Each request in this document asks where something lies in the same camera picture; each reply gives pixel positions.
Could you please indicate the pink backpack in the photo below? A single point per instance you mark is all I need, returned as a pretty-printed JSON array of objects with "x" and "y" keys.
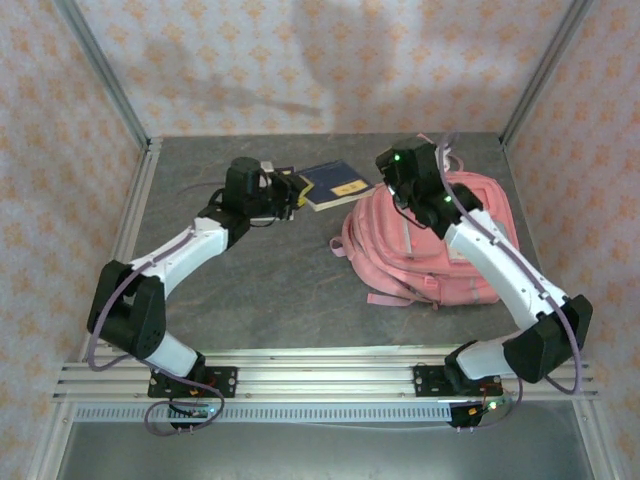
[{"x": 390, "y": 250}]

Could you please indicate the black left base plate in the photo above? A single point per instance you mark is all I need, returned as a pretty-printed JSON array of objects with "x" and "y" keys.
[{"x": 225, "y": 382}]

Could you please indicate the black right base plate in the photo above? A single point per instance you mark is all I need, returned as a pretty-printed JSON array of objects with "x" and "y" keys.
[{"x": 425, "y": 382}]

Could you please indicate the green circuit board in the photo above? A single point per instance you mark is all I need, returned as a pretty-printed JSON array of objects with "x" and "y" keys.
[
  {"x": 200, "y": 412},
  {"x": 492, "y": 405}
]

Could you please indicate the aluminium frame post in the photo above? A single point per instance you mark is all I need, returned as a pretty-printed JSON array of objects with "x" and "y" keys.
[
  {"x": 100, "y": 65},
  {"x": 545, "y": 65}
]

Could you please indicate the grey metal shelf sheet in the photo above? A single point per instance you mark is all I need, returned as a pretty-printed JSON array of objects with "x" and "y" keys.
[{"x": 325, "y": 455}]

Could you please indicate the dark blue notebook yellow label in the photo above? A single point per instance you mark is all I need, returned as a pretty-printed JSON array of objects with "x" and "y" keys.
[{"x": 335, "y": 180}]

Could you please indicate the black duct bracket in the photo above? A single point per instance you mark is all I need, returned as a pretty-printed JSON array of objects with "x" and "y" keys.
[{"x": 460, "y": 417}]

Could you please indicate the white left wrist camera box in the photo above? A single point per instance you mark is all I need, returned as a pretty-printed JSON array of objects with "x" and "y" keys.
[{"x": 267, "y": 167}]

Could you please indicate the aluminium side rail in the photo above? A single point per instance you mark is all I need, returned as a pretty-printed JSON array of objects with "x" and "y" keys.
[{"x": 145, "y": 190}]

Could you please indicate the aluminium rail beam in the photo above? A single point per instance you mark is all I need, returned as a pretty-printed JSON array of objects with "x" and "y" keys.
[{"x": 325, "y": 380}]

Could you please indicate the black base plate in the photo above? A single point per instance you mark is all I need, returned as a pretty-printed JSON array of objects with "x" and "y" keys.
[
  {"x": 225, "y": 382},
  {"x": 425, "y": 382}
]

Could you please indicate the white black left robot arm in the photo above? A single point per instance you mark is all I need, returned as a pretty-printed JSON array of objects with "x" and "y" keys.
[{"x": 190, "y": 250}]

